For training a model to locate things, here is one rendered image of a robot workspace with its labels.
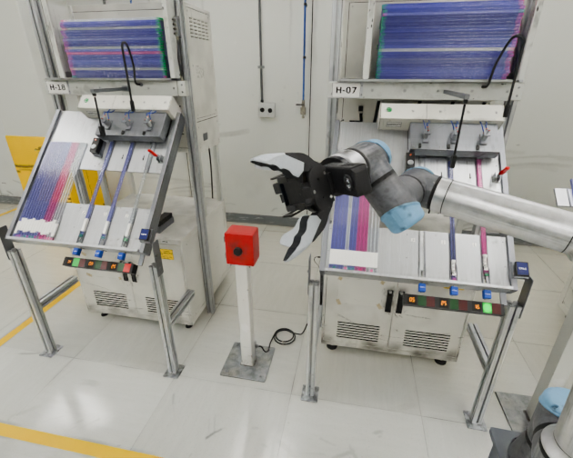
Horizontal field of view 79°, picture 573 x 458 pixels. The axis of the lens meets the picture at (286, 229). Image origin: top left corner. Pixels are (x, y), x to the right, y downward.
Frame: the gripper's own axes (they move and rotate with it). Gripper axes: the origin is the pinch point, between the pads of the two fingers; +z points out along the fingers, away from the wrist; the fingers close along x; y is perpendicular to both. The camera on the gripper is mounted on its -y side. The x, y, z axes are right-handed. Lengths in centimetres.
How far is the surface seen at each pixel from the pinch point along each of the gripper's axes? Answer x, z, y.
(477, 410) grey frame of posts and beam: -124, -91, 14
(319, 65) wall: 56, -226, 137
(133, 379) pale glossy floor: -80, -8, 147
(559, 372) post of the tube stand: -110, -109, -13
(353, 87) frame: 21, -110, 46
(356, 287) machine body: -69, -94, 61
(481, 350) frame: -101, -103, 12
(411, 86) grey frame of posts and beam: 13, -122, 26
